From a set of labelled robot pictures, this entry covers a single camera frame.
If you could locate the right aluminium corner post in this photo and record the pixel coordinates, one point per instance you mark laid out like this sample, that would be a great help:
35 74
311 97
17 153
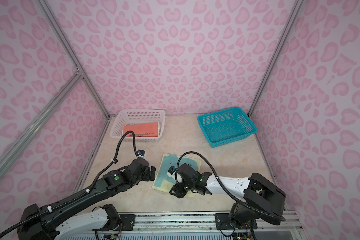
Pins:
298 7

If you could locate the red brown towel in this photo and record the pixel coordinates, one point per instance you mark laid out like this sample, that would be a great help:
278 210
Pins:
143 130

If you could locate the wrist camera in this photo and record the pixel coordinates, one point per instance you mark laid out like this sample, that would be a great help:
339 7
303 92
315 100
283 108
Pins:
172 170
141 154

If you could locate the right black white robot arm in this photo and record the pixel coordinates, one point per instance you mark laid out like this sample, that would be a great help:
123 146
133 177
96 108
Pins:
255 197

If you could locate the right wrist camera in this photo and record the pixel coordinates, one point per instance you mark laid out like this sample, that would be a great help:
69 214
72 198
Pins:
172 170

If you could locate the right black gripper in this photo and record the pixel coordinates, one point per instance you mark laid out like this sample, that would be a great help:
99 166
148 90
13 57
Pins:
174 191

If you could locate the teal cat face towel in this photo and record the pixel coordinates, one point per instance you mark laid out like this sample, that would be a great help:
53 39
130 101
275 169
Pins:
165 178

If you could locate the white plastic basket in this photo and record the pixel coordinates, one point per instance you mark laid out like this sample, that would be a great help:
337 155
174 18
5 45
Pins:
131 117

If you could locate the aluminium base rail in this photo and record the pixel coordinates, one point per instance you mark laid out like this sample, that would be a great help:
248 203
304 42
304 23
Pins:
175 222

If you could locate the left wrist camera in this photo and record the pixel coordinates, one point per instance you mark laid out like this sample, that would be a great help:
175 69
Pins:
141 154

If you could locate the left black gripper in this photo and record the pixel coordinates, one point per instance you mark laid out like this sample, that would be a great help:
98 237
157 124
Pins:
150 173

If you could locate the left aluminium corner post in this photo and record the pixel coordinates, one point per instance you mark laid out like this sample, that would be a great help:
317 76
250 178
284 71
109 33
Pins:
53 22

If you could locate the aluminium corner post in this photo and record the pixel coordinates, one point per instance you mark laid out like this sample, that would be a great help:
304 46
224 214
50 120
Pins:
53 22
298 7

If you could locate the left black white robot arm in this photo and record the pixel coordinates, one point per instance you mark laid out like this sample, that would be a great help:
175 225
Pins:
46 220

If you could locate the teal plastic basket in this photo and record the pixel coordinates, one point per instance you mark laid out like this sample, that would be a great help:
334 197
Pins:
226 126

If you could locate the aluminium frame diagonal bar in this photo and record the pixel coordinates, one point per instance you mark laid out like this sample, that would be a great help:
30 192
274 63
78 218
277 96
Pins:
11 155

